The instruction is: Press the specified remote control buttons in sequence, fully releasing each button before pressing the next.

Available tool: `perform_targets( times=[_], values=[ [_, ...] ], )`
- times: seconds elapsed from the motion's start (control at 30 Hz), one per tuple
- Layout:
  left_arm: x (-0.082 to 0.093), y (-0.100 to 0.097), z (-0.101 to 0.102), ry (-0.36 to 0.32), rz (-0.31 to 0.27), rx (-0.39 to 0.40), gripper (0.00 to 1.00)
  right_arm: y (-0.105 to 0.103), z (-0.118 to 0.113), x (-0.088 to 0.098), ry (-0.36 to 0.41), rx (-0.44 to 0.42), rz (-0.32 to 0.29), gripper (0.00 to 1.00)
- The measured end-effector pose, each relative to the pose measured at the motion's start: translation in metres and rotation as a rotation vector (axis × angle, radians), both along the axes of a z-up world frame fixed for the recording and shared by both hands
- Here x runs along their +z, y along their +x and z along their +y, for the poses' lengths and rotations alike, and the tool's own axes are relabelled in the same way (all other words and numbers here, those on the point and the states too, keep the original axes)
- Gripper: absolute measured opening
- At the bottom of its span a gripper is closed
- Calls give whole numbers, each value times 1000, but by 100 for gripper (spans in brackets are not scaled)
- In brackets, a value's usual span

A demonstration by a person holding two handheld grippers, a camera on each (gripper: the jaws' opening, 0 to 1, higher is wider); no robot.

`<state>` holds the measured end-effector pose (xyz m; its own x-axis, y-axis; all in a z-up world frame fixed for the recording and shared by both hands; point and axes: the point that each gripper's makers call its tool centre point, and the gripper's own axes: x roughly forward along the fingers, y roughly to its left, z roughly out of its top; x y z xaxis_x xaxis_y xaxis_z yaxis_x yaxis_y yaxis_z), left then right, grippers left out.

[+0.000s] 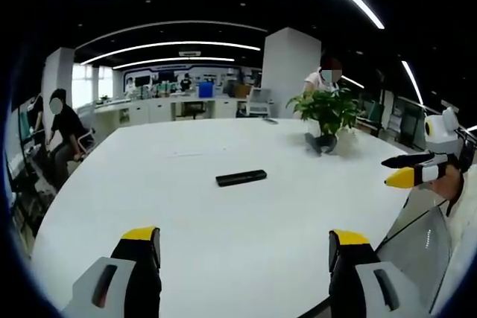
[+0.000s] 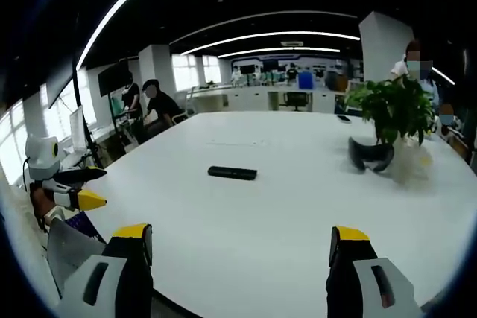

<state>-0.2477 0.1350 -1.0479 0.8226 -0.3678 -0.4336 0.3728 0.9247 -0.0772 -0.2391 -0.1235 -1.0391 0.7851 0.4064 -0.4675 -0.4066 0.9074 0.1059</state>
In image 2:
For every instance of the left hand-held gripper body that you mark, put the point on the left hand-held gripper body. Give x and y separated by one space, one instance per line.
41 159

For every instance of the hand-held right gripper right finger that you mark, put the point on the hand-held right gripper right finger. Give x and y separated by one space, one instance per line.
367 280

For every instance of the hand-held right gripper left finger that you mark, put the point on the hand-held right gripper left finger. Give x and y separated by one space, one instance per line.
112 280

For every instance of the black remote control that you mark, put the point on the black remote control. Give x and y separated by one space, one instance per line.
232 173

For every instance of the person's left hand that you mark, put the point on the person's left hand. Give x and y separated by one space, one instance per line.
43 204

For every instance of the white computer monitor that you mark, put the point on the white computer monitor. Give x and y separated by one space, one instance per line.
77 132

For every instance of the black monitor stand pole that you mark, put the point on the black monitor stand pole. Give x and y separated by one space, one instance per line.
83 117

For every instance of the black headset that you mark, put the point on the black headset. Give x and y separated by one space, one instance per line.
369 156

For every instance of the clear plastic bag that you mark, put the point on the clear plastic bag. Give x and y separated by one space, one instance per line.
410 163

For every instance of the black smartphone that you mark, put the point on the black smartphone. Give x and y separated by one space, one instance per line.
344 118

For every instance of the green potted plant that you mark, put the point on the green potted plant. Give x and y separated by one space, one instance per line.
393 109

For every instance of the black office chair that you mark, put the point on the black office chair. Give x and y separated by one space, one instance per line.
297 100

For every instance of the white counter desk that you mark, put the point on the white counter desk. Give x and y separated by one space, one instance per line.
261 99

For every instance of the blue bin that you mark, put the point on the blue bin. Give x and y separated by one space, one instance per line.
305 80

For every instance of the black wall monitor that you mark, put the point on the black wall monitor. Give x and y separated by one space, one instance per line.
113 77

